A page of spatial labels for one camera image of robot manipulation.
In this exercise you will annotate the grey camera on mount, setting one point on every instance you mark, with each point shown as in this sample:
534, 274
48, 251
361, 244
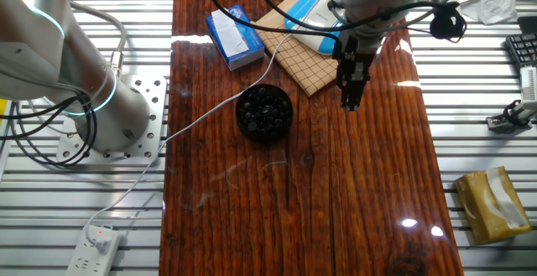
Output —
501, 123

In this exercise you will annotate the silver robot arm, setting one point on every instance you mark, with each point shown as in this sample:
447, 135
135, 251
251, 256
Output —
42, 37

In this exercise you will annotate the blue tissue box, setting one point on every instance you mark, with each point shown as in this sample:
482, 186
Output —
247, 41

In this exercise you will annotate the black keyboard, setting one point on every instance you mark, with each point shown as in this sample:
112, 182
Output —
524, 49

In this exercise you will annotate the blue and white desk lamp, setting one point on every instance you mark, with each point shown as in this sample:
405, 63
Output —
306, 11

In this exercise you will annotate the yellow tissue pack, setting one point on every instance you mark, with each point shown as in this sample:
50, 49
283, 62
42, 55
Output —
478, 209

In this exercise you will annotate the white power strip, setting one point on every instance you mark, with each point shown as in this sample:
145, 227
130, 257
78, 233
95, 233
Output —
84, 263

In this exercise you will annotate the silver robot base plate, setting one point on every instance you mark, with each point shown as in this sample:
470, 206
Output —
155, 100

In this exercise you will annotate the black flat device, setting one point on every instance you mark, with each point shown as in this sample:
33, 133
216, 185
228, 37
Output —
528, 25

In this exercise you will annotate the black bowl of black stones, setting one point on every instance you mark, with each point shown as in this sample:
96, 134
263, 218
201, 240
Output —
264, 112

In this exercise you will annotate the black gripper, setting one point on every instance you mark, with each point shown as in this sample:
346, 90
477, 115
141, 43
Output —
356, 51

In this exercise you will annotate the white ribbed device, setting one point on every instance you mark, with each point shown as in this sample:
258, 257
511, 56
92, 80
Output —
529, 83

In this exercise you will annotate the beige grid go board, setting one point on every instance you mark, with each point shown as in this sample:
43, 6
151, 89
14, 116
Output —
306, 70

